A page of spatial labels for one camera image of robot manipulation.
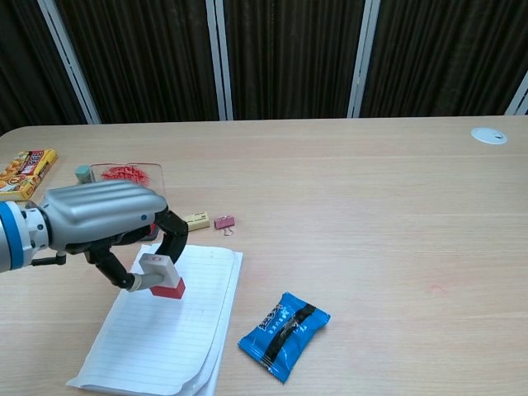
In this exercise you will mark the black curtain panel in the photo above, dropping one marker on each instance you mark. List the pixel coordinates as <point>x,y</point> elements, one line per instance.
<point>445,53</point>
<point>29,66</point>
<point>288,57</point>
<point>144,57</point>

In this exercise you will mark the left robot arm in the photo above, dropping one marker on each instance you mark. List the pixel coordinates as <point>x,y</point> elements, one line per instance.
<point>14,237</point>

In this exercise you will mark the white lined paper pad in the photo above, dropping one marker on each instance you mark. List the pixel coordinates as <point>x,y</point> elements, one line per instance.
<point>165,342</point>

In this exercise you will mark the red white rubber stamp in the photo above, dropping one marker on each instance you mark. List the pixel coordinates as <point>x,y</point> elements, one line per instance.
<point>167,288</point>

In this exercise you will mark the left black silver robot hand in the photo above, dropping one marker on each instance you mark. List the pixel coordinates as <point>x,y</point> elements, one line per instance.
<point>103,210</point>

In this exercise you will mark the grey-green small cylinder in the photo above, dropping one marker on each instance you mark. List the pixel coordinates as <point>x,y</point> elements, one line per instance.
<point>84,174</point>

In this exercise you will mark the small pale yellow box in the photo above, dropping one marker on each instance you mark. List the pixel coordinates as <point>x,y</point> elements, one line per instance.
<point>198,221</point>

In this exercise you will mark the pink binder clip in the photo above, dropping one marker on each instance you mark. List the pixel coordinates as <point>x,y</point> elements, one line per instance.
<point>224,222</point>

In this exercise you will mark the grey partition post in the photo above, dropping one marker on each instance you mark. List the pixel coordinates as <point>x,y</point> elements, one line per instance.
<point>220,59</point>
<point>358,57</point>
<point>517,97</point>
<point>68,62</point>

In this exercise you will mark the yellow snack box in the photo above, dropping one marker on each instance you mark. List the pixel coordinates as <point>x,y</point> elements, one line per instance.
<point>24,173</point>

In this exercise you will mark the blue snack packet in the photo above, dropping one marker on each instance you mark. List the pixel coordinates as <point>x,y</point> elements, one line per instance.
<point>284,336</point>

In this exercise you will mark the red ink pad clear lid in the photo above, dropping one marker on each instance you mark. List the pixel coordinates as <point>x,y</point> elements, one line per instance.
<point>123,175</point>

